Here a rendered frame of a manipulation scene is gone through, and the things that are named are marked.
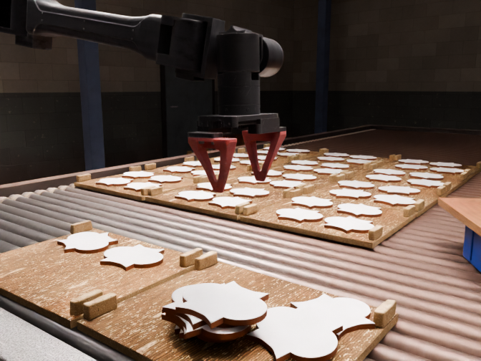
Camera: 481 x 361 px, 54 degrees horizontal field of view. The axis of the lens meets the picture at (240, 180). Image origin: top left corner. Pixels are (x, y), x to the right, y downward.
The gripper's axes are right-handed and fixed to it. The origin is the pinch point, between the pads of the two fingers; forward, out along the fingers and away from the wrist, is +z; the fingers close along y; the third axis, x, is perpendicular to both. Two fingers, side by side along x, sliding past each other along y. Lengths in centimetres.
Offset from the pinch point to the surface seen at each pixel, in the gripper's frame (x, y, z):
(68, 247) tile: 57, 8, 22
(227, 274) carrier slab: 18.4, 19.3, 24.3
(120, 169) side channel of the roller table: 133, 85, 21
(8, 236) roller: 85, 8, 25
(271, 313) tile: -0.1, 7.6, 22.9
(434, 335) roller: -21.2, 23.4, 27.2
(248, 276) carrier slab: 14.6, 21.2, 24.4
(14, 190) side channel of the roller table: 133, 35, 22
